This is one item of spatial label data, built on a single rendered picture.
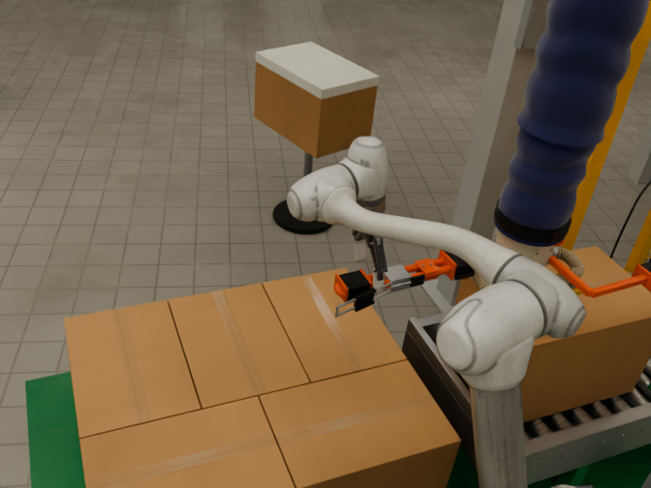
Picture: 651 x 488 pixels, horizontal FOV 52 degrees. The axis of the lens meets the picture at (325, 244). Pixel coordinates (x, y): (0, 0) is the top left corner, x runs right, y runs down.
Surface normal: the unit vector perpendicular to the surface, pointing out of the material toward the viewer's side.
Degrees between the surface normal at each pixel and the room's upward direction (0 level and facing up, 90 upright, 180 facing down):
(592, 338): 90
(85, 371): 0
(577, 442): 90
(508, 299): 12
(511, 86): 90
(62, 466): 0
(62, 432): 0
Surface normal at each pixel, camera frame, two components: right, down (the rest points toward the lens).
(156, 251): 0.08, -0.81
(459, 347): -0.80, 0.19
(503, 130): 0.37, 0.56
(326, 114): 0.63, 0.49
